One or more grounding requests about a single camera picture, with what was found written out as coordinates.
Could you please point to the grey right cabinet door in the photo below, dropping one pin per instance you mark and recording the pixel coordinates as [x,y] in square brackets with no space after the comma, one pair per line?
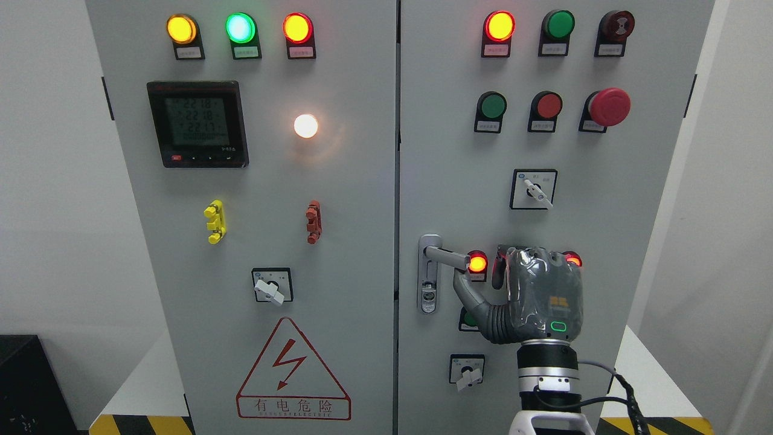
[457,183]

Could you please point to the white lit indicator light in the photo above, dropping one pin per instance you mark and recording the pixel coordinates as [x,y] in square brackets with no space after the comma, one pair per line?
[306,126]

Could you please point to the green push button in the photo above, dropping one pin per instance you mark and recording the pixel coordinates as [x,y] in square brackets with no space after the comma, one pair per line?
[490,110]
[466,322]

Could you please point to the red lit indicator left door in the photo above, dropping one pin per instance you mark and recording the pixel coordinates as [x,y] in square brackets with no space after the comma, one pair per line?
[300,38]

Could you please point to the green indicator top right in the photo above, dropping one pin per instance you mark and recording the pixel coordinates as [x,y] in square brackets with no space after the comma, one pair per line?
[555,33]

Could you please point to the lower white-knob selector switch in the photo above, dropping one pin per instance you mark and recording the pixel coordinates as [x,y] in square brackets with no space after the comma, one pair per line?
[466,370]

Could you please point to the red emergency stop mushroom button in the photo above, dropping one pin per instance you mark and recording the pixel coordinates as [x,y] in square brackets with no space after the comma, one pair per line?
[603,109]

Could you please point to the white platform with hazard stripes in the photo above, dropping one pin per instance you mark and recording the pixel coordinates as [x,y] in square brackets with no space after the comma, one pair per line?
[151,400]

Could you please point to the green push button lower left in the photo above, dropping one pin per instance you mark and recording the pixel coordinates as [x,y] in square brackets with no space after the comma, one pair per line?
[466,322]

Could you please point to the red lit indicator top right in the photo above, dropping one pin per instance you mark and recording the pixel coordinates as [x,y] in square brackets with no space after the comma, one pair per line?
[497,34]

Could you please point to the red lit indicator middle right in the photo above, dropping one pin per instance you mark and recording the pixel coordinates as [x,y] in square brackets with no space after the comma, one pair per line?
[573,258]

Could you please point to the black digital power meter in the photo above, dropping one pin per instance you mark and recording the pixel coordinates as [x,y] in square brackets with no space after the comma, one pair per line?
[199,124]

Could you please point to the red lit indicator middle left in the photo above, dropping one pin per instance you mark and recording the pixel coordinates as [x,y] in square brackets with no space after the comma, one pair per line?
[478,266]

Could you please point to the dark red buzzer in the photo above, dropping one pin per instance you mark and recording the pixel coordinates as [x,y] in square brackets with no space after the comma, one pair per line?
[614,28]

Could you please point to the upper right rotary selector switch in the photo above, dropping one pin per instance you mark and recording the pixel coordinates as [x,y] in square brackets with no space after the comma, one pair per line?
[533,189]

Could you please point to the grey left cabinet door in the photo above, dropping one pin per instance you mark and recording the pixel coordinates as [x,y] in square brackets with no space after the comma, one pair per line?
[343,285]

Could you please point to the silver door handle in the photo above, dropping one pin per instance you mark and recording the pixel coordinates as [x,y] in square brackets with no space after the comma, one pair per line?
[431,254]

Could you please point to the green push button upper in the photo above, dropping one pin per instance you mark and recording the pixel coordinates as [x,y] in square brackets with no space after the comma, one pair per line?
[490,110]

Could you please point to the green lit indicator light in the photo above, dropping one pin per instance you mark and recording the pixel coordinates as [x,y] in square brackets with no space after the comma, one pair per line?
[243,36]

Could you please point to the left door rotary selector switch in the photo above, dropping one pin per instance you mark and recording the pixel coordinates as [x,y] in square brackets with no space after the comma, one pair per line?
[273,285]

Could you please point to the yellow indicator light top left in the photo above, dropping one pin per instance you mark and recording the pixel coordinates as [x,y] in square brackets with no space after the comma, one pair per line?
[185,35]

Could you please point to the black box lower left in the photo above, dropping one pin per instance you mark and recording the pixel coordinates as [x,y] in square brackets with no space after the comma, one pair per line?
[31,399]

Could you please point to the grey cabinet door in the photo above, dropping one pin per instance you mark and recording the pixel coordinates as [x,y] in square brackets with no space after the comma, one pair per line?
[343,285]
[457,183]

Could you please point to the red lit indicator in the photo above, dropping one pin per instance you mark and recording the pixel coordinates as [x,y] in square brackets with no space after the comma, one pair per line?
[497,34]
[478,266]
[573,258]

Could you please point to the red push button upper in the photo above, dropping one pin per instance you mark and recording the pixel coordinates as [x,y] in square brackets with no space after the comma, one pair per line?
[545,108]

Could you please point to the red electric hazard warning sticker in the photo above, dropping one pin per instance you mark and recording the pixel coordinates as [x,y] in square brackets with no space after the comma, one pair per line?
[289,380]

